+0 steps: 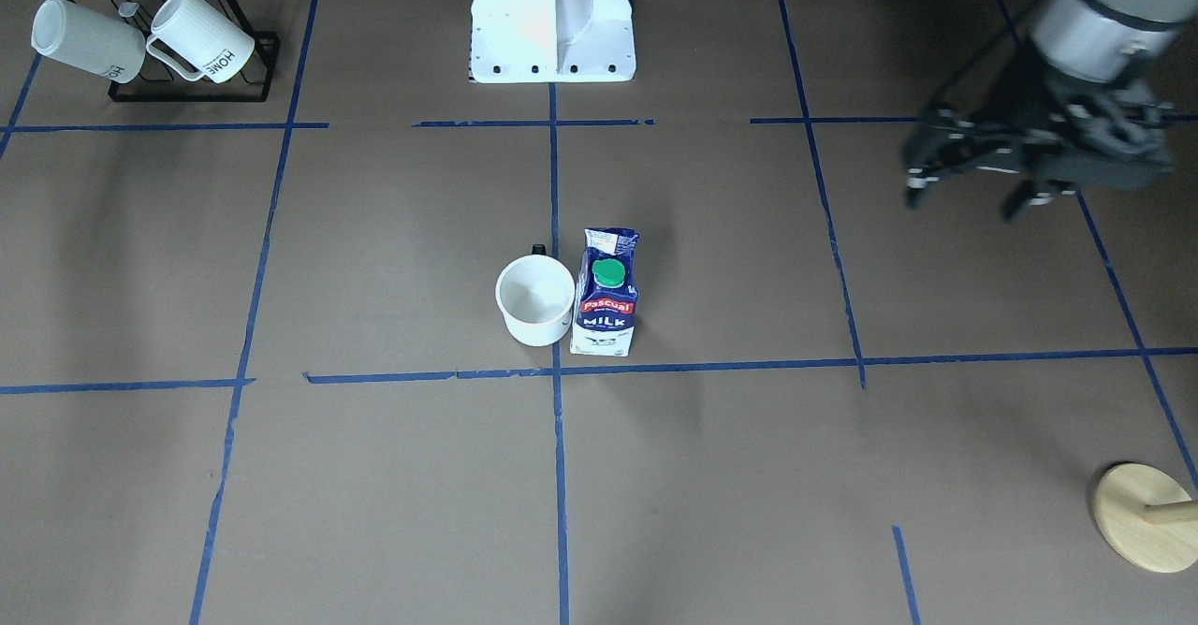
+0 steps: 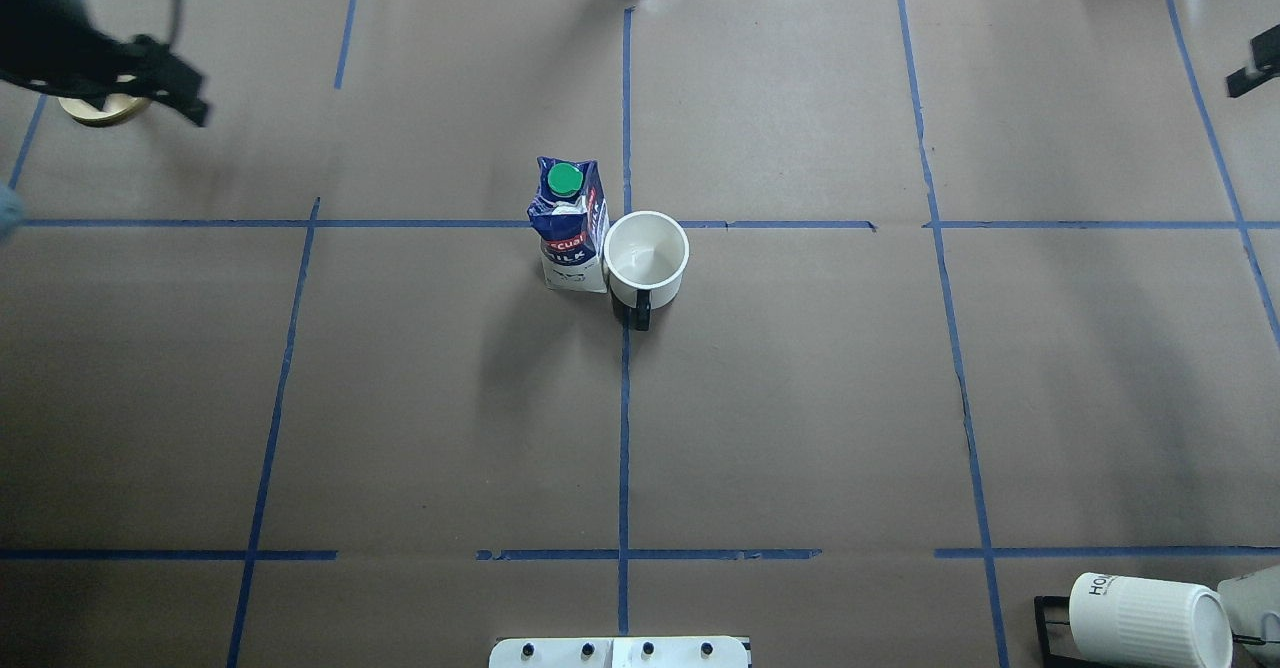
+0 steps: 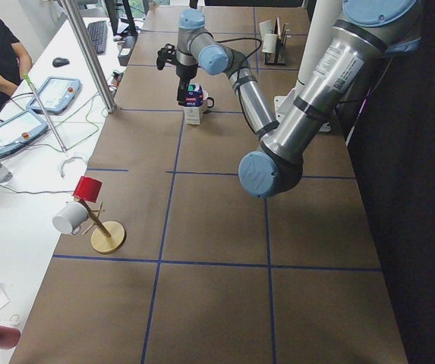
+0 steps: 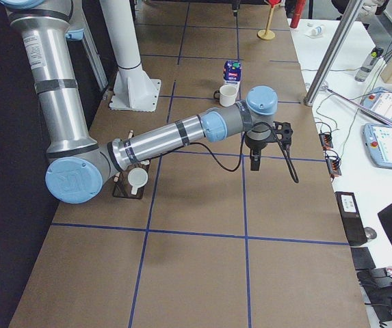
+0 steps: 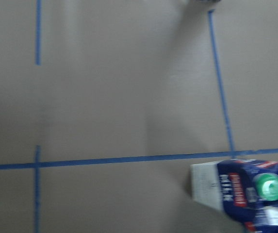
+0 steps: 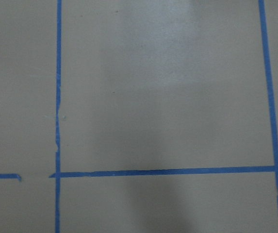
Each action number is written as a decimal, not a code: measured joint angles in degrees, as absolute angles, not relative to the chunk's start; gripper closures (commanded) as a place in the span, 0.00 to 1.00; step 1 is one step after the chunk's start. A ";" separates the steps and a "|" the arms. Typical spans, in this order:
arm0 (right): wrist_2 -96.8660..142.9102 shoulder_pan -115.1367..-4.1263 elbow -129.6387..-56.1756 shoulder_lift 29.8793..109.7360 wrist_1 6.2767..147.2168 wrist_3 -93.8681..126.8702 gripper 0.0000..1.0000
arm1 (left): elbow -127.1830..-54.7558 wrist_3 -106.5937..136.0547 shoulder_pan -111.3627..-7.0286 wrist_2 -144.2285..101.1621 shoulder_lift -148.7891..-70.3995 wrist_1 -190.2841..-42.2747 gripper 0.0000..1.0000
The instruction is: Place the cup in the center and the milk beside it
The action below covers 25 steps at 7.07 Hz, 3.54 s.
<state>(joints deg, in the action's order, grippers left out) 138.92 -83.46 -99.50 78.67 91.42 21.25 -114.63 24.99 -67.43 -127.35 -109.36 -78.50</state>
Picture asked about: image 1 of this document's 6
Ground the black wire mug rack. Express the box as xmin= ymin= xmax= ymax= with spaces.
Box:
xmin=63 ymin=0 xmax=282 ymax=104

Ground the white ribbed HOME mug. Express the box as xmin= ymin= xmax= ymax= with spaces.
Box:
xmin=145 ymin=0 xmax=256 ymax=83

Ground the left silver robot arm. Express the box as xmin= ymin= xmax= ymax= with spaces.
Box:
xmin=902 ymin=0 xmax=1194 ymax=223

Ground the blue Pascual milk carton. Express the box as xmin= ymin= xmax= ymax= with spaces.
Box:
xmin=570 ymin=227 xmax=640 ymax=357

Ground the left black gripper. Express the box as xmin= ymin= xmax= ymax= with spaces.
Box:
xmin=902 ymin=40 xmax=1105 ymax=224

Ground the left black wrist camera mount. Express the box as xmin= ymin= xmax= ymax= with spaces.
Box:
xmin=1031 ymin=75 xmax=1174 ymax=192

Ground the white smiley face mug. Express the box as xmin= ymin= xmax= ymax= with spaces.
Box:
xmin=494 ymin=244 xmax=575 ymax=347

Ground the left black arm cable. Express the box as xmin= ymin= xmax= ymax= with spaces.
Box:
xmin=922 ymin=7 xmax=1049 ymax=116

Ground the wooden mug tree stand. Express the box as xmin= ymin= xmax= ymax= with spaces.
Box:
xmin=1090 ymin=462 xmax=1197 ymax=574

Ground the white pedestal column base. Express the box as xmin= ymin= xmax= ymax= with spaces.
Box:
xmin=468 ymin=0 xmax=637 ymax=84

